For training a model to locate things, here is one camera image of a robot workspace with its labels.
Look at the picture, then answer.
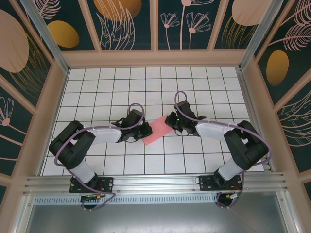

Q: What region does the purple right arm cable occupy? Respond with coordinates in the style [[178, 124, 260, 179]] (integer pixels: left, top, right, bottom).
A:
[[174, 91, 273, 210]]

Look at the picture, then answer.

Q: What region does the slotted grey cable duct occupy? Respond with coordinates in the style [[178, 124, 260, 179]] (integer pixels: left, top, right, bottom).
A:
[[34, 195, 219, 204]]

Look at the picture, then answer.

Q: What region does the grey metal sheet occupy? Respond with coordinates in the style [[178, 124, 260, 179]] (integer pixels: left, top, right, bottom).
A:
[[20, 194, 299, 233]]

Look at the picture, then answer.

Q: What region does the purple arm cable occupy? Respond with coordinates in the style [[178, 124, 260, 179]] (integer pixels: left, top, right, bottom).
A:
[[53, 103, 146, 212], [174, 91, 273, 210]]

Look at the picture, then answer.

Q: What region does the aluminium corner post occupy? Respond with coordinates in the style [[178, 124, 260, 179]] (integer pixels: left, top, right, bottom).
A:
[[19, 0, 70, 73], [238, 0, 279, 71]]

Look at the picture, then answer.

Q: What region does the pink cloth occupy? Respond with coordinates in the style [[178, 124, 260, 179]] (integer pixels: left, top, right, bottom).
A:
[[142, 113, 174, 146]]

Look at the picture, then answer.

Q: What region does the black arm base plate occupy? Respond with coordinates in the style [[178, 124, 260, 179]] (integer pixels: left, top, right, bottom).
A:
[[198, 174, 243, 191], [69, 176, 114, 194]]

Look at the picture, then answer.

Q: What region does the long aluminium mounting rail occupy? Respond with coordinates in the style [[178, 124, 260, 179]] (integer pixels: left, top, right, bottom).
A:
[[23, 172, 291, 195]]

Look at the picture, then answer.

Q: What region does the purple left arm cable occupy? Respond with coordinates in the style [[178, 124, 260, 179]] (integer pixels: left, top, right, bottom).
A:
[[53, 103, 146, 212]]

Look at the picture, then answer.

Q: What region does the aluminium side rail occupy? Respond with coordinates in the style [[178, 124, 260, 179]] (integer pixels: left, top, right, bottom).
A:
[[237, 67, 273, 172]]

